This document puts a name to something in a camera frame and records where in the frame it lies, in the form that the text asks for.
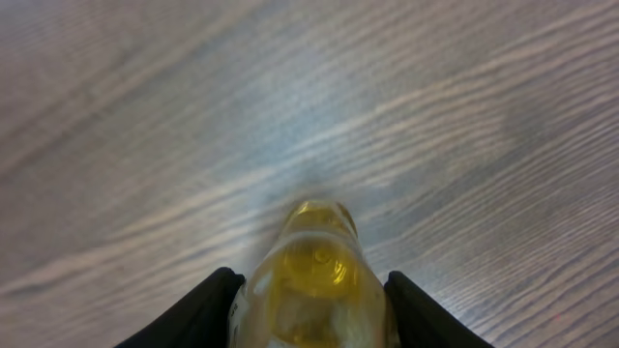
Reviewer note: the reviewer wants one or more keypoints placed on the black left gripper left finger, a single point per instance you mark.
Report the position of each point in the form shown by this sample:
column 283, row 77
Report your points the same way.
column 198, row 320

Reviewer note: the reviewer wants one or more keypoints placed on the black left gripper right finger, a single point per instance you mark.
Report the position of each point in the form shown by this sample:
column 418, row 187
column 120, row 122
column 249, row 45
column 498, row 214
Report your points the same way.
column 422, row 321

